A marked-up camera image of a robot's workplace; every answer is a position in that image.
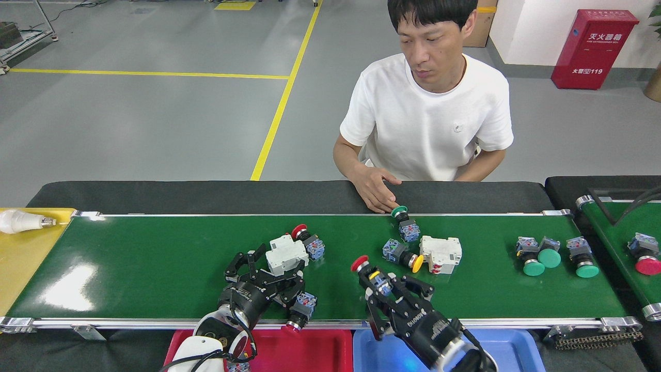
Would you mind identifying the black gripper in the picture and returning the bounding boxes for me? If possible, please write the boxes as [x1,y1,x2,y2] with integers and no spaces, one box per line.
[359,268,464,369]
[217,244,308,331]

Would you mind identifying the white circuit breaker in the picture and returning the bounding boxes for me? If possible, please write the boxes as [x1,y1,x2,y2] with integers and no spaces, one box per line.
[265,234,310,277]
[419,236,463,275]

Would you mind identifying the red push button switch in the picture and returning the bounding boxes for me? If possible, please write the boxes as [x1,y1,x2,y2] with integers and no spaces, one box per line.
[291,224,326,261]
[627,232,661,276]
[286,291,318,332]
[351,255,394,299]

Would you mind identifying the yellow push button switch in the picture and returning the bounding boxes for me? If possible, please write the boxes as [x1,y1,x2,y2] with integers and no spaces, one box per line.
[382,238,424,274]

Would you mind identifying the long green conveyor belt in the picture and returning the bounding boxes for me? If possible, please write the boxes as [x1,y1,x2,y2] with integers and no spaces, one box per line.
[0,209,643,334]

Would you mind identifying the green infeed conveyor belt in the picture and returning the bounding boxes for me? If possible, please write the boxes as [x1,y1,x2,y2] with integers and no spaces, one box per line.
[576,189,661,321]

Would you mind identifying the yellow plastic tray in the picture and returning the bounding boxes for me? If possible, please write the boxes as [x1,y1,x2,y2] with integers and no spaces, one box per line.
[0,208,77,317]

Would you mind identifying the person's right hand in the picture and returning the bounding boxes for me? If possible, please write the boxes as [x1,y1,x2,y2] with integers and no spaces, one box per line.
[355,165,402,214]

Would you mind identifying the red plastic bin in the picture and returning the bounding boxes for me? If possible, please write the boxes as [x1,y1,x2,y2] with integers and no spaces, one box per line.
[164,328,354,372]

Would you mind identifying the blue plastic bin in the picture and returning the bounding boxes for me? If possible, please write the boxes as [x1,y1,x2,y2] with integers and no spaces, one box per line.
[353,328,547,372]

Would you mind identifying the person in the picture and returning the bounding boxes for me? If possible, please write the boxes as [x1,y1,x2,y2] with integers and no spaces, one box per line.
[333,0,514,214]

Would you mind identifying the white light bulb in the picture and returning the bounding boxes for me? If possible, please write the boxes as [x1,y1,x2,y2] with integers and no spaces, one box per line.
[0,209,57,234]

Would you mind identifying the brown cardboard box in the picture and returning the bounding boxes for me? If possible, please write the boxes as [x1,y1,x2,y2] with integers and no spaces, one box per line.
[463,0,498,48]

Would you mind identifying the red fire extinguisher box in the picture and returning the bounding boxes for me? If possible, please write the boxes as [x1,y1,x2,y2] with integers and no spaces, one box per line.
[550,9,640,91]

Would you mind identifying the metal wheeled rack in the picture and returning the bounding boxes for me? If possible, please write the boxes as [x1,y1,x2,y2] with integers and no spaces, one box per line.
[0,0,58,75]

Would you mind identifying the brown plant pot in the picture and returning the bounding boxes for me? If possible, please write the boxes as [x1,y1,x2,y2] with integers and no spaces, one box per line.
[643,66,661,103]

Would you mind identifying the dark grey box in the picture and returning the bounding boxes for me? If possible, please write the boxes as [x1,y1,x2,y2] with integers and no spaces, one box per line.
[0,22,24,50]

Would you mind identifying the black drive chain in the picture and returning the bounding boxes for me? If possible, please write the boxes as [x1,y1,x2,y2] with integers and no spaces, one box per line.
[555,331,645,351]

